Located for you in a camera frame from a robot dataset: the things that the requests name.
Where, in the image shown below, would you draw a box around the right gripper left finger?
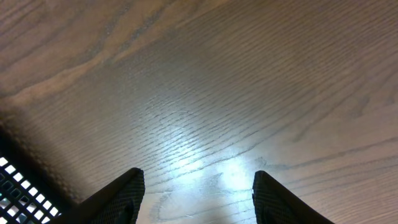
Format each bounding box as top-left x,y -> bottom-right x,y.
51,168 -> 145,224

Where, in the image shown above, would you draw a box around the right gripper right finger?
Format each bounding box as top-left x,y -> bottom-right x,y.
252,170 -> 333,224

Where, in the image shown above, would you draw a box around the black perforated plastic basket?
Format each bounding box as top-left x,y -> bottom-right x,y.
1,128 -> 76,224

